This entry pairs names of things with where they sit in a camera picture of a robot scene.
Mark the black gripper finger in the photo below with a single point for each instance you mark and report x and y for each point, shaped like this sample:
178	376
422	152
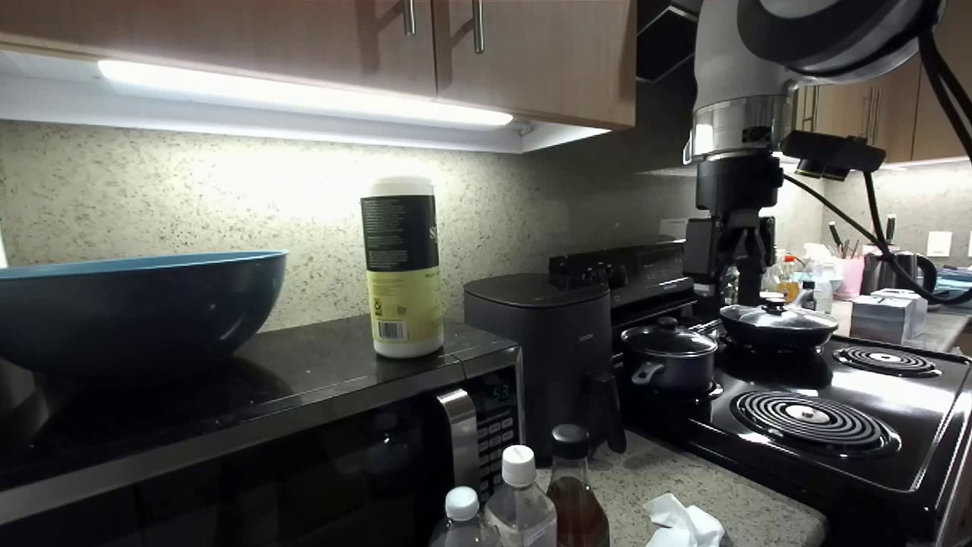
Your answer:
767	268
731	288

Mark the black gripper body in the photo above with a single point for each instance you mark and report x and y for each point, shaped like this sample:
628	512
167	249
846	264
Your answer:
733	194

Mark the small white tissue paper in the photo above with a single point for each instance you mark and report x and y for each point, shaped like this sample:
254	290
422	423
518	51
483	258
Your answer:
678	525

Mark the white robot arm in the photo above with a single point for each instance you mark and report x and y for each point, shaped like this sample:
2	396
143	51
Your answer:
748	59

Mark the white tissue box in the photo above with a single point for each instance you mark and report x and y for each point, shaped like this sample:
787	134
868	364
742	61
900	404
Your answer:
886	316

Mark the black air fryer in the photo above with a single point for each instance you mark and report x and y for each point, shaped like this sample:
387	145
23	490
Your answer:
563	370

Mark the countertop clutter of bottles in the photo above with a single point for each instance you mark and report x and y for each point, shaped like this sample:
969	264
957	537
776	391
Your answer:
835	274

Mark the black pan with lid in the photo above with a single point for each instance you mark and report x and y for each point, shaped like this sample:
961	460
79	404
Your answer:
776	330

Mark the black range hood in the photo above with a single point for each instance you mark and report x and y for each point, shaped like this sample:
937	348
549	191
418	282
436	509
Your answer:
663	38

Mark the wooden cabinet right side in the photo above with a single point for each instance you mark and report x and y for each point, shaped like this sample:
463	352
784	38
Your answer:
899	110

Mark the wooden cabinet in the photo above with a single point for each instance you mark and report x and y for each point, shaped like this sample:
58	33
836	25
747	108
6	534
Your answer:
537	59
899	110

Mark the black electric stove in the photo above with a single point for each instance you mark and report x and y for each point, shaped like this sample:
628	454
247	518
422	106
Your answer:
873	437

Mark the wooden upper cabinet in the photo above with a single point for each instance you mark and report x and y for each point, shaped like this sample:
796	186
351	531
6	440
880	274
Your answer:
537	59

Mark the clear water bottle white cap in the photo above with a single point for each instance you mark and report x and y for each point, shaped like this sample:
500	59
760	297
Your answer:
518	512

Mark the black microwave oven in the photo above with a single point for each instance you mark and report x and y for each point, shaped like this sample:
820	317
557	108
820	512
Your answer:
307	440

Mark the under-cabinet light strip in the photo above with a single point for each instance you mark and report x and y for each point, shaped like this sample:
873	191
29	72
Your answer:
346	102

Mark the blue bowl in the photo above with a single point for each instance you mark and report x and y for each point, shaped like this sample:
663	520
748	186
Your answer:
135	317

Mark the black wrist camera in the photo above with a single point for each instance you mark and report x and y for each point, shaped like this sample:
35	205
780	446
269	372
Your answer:
831	157

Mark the black pot with handle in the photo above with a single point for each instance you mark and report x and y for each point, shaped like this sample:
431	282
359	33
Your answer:
669	358

